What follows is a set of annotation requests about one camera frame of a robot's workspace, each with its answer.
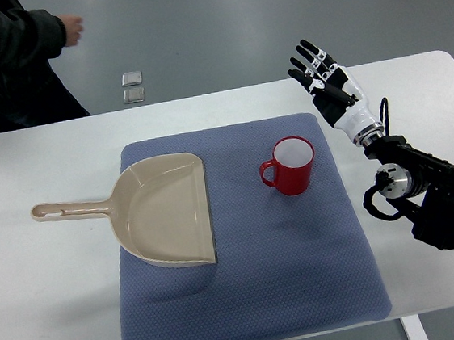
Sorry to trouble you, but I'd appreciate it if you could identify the person's bare hand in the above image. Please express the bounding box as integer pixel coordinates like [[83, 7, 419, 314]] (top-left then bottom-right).
[[58, 14, 84, 47]]

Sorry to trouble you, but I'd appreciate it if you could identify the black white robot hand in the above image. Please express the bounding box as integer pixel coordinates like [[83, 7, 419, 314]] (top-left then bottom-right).
[[288, 40, 385, 148]]

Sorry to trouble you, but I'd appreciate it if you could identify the red cup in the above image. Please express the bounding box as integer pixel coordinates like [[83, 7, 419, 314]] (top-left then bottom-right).
[[259, 136, 316, 196]]

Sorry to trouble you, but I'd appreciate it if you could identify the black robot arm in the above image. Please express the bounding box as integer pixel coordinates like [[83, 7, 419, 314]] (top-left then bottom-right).
[[363, 132, 454, 250]]

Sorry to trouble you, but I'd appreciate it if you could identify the beige plastic dustpan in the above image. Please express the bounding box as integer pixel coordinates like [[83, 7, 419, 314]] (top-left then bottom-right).
[[31, 153, 217, 268]]

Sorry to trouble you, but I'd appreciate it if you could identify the upper metal floor plate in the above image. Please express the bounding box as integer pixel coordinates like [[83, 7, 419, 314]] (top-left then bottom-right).
[[121, 71, 143, 87]]

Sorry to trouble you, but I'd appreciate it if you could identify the metal floor plate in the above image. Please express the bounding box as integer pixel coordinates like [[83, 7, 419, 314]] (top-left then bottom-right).
[[123, 86, 145, 104], [121, 71, 143, 87]]

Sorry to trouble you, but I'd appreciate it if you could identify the person in dark jacket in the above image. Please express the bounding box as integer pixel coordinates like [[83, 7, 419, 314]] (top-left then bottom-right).
[[0, 0, 89, 134]]

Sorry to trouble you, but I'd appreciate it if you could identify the lower metal floor plate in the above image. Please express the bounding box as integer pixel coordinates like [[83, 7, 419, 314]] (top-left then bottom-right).
[[123, 86, 145, 104]]

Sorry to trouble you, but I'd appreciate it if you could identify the blue textured mat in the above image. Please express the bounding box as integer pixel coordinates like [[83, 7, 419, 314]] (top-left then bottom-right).
[[120, 113, 392, 340]]

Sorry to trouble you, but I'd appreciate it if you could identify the white table leg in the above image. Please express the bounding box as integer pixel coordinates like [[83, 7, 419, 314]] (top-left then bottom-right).
[[400, 314, 429, 340]]

